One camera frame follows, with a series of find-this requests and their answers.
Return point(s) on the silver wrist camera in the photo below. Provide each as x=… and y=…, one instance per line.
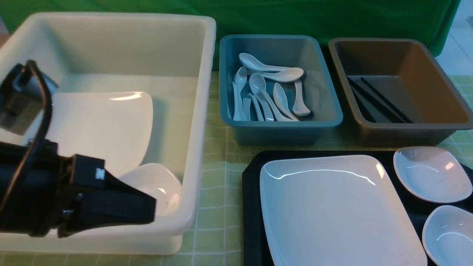
x=21, y=100

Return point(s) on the black serving tray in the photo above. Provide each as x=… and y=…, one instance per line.
x=255, y=246

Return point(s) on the green backdrop cloth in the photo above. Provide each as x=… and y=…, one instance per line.
x=427, y=21

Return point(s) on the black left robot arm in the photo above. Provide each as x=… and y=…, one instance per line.
x=33, y=209

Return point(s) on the white spoon left in bin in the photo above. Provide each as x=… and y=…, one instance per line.
x=238, y=84

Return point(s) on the black chopstick pair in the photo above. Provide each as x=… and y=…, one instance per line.
x=394, y=108

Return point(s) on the white small bowl in tub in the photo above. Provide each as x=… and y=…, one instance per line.
x=157, y=181

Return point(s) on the white ceramic soup spoon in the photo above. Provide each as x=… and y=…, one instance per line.
x=277, y=114

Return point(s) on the green checked tablecloth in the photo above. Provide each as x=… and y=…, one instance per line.
x=215, y=238

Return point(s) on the white small dish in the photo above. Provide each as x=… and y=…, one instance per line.
x=447, y=236
x=432, y=174

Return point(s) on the white spoon centre-right in bin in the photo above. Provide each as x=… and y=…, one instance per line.
x=281, y=101

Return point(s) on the white square rice plate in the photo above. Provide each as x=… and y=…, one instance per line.
x=336, y=211

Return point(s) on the black chopsticks in brown bin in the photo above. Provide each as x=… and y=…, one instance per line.
x=368, y=110

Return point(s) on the white square plate in tub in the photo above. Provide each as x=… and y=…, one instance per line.
x=115, y=127

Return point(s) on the white spoon centre in bin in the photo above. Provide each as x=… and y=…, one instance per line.
x=258, y=85

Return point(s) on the teal plastic bin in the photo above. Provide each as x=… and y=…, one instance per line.
x=319, y=94

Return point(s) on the brown plastic bin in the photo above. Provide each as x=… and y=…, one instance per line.
x=407, y=74

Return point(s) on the large white plastic tub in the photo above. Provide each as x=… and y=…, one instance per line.
x=166, y=56

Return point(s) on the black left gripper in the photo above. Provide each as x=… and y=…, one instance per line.
x=90, y=198

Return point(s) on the white spoon top of bin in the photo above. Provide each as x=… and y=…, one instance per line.
x=250, y=62

